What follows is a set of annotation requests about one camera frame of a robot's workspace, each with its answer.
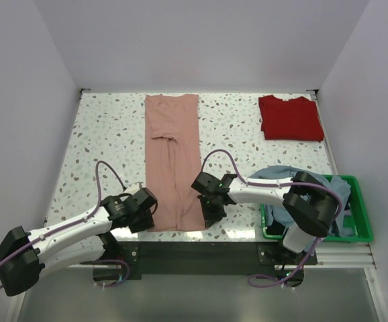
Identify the pink t shirt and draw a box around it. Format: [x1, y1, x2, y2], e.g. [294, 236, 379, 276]
[145, 94, 205, 231]

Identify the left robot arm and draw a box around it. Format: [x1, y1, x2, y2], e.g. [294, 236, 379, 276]
[0, 188, 158, 297]

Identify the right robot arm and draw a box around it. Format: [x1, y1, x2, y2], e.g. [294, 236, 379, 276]
[191, 171, 343, 264]

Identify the black garment in bin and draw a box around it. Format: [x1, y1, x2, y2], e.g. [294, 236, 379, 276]
[266, 220, 285, 235]

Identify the folded red t shirt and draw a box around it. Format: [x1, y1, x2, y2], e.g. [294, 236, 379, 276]
[258, 95, 324, 142]

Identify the blue grey t shirt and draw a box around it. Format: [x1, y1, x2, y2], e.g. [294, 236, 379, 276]
[250, 166, 355, 237]

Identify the green plastic bin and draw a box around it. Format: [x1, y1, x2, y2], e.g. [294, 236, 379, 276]
[260, 175, 373, 244]

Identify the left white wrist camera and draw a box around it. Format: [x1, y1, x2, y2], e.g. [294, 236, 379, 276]
[124, 182, 143, 195]

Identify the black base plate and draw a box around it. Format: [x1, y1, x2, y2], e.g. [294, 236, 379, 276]
[79, 239, 318, 289]

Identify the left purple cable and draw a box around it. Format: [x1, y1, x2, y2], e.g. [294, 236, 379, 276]
[0, 160, 131, 301]

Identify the aluminium frame rail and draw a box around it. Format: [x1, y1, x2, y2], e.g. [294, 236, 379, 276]
[316, 242, 388, 321]

